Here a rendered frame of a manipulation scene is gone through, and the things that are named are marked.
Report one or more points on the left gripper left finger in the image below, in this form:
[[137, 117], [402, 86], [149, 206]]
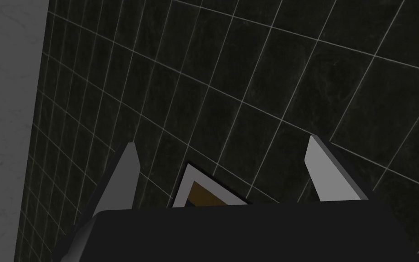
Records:
[[120, 185]]

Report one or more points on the framed wall picture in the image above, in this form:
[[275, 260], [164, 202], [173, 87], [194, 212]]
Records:
[[205, 193]]

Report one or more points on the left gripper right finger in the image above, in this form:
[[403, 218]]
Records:
[[331, 176]]

